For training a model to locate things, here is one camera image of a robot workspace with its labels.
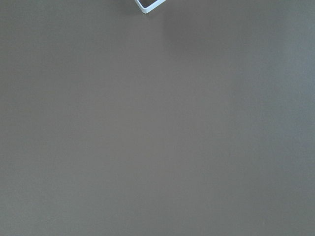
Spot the white wire rack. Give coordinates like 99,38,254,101
135,0,165,14

